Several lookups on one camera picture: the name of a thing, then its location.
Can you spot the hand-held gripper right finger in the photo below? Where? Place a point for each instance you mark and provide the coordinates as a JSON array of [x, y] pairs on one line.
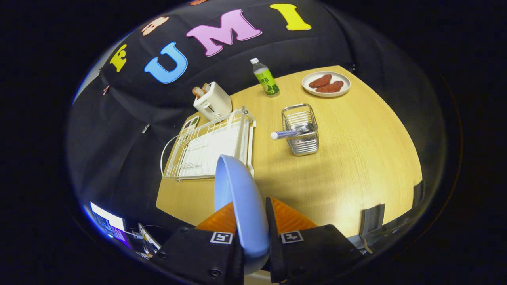
[[273, 245]]

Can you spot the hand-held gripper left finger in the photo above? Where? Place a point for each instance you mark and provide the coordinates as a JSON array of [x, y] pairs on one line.
[[198, 253]]

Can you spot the blue plate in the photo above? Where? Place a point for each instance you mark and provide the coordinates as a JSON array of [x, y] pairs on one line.
[[247, 206]]

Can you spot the metal spoon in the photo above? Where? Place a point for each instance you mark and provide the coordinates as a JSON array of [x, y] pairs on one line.
[[283, 134]]

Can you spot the white plate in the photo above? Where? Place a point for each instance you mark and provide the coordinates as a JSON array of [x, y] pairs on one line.
[[340, 76]]

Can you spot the computer monitor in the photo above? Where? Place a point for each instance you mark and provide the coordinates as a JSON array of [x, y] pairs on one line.
[[107, 221]]

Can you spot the grey chair back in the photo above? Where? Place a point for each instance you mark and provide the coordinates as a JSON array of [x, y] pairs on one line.
[[371, 219], [418, 193]]

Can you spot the silver clip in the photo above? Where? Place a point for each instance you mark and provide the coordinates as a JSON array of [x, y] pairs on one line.
[[145, 128]]

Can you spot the black backdrop cloth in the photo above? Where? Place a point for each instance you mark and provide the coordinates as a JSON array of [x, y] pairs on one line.
[[119, 138]]

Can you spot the white toaster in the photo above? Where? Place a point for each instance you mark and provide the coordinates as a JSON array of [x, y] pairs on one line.
[[214, 103]]

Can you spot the toast bread slice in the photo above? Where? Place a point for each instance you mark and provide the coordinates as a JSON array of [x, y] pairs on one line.
[[197, 92], [205, 87]]

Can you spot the green label drink bottle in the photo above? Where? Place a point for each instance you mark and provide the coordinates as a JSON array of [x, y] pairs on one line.
[[266, 79]]

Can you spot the pink clip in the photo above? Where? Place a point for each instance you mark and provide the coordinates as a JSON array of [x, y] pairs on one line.
[[106, 90]]

